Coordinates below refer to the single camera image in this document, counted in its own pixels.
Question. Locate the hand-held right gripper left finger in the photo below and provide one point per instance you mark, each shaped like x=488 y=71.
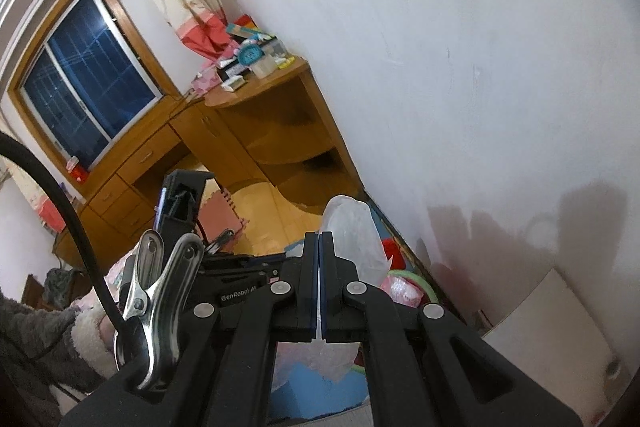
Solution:
x=300 y=292

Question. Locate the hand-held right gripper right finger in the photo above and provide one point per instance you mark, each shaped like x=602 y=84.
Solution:
x=336 y=292

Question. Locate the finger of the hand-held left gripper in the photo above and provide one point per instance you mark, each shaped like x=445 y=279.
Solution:
x=245 y=270
x=250 y=258

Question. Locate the clear plastic bag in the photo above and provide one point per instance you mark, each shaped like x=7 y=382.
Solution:
x=355 y=237

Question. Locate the white translucent plastic bag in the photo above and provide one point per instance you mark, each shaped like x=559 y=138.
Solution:
x=402 y=292

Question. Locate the red bin with green rim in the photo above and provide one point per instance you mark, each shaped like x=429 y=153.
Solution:
x=426 y=288

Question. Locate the person's left forearm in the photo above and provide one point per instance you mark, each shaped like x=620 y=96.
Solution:
x=60 y=337

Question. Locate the metal spring clip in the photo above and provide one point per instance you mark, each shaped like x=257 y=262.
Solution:
x=150 y=302
x=222 y=239

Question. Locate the pink foam floor mat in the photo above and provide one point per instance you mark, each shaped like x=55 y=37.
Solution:
x=217 y=217

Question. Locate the wooden desk with shelves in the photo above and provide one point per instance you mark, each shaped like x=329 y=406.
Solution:
x=150 y=157

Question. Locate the small red box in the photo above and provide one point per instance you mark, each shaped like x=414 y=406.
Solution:
x=76 y=171

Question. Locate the grey cloth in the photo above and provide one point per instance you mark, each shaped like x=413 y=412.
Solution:
x=62 y=287

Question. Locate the pile of small desk items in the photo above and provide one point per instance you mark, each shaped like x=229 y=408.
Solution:
x=225 y=72

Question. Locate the blue round clock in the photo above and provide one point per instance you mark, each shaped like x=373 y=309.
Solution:
x=248 y=53

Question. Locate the dark window with wooden frame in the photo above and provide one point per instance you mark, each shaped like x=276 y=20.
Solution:
x=75 y=82

